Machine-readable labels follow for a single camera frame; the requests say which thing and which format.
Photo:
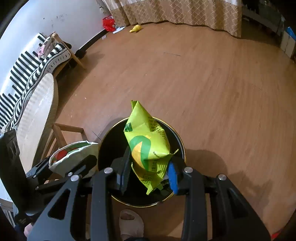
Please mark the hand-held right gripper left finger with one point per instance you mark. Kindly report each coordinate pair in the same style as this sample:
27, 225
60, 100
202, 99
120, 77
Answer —
126, 166

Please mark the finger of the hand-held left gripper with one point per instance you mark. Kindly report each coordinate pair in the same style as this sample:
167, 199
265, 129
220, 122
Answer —
81, 164
38, 168

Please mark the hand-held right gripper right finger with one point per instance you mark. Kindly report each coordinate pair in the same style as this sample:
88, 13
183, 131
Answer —
172, 176

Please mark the white printed woven sack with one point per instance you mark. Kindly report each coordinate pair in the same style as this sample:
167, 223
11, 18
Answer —
69, 155

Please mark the black trash bin gold rim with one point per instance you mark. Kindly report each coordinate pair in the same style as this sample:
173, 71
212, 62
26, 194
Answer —
108, 148

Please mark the lime green snack bag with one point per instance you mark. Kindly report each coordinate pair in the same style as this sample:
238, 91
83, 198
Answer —
145, 143

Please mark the person's foot in beige slipper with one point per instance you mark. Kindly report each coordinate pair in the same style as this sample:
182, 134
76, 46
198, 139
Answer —
130, 222

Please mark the round wooden table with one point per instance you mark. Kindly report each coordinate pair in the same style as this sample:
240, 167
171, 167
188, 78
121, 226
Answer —
37, 111

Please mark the black and white patterned sofa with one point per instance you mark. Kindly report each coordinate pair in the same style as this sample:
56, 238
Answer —
30, 69

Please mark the pink item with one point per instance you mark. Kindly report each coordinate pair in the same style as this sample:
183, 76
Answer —
45, 47

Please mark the yellow toy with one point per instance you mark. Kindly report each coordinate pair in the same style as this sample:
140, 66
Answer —
136, 28

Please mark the red plastic bag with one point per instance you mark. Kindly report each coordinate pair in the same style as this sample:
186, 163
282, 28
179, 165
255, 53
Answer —
108, 23

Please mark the beige patterned curtain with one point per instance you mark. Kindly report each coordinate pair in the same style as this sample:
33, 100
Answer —
175, 14

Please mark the cardboard box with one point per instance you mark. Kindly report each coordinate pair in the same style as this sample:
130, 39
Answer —
288, 41

